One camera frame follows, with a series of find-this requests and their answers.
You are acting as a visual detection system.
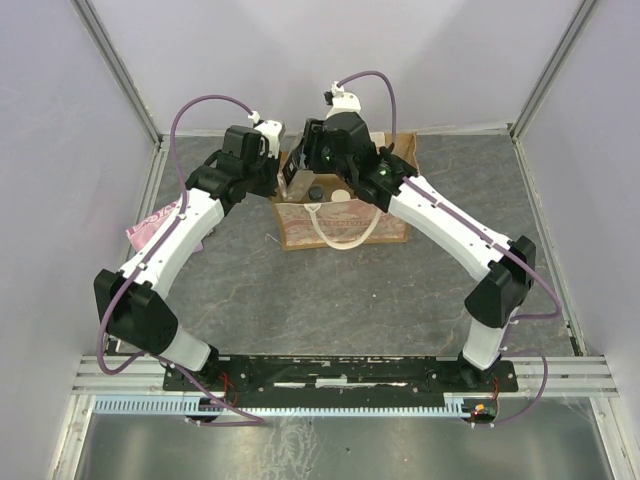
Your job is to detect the tall clear glass bottle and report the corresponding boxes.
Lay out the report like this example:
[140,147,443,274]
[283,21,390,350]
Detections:
[308,185,324,202]

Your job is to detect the blue slotted cable duct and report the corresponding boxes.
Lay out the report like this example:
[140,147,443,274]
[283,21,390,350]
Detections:
[93,393,470,418]

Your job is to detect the pink printed package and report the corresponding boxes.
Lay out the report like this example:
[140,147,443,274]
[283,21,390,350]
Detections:
[125,201,178,252]

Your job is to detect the aluminium frame post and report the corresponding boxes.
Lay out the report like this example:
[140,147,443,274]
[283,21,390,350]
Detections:
[509,0,599,143]
[70,0,162,145]

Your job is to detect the wrist white camera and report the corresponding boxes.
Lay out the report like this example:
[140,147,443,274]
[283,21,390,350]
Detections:
[248,110,286,158]
[324,82,361,119]

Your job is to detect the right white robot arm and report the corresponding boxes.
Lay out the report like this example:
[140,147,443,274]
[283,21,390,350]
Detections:
[291,112,536,391]

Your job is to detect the yellow-green bottle white cap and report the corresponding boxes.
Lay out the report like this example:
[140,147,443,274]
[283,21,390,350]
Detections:
[331,189,351,202]

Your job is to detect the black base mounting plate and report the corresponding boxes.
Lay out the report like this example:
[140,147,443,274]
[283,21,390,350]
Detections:
[162,353,520,394]

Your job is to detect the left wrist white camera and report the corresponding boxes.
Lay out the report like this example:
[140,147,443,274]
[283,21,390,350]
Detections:
[248,110,286,158]

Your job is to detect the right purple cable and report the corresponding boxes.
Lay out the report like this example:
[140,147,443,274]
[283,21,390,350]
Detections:
[329,72,564,427]

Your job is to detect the brown canvas tote bag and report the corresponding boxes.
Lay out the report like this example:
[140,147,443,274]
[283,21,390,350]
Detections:
[268,130,419,252]

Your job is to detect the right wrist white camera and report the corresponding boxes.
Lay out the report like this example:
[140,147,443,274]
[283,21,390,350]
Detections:
[324,82,361,119]

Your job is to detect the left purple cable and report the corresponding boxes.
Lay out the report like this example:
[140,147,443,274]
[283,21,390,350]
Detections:
[95,93,266,427]

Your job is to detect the left aluminium frame post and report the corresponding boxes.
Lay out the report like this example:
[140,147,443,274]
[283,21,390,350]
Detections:
[70,0,162,145]

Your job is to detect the short clear glass bottle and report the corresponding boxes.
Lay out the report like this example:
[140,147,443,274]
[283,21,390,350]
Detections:
[281,132,316,202]

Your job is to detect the purple cable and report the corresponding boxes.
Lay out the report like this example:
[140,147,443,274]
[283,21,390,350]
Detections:
[329,72,564,427]
[95,93,266,427]

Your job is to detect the aluminium front rail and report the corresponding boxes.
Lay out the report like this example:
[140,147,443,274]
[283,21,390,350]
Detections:
[71,356,619,398]

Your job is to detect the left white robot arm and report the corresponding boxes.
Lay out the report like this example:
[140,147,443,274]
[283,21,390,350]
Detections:
[94,120,285,390]

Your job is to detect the right aluminium frame post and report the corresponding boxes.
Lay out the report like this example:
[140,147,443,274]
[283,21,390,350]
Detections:
[509,0,599,143]

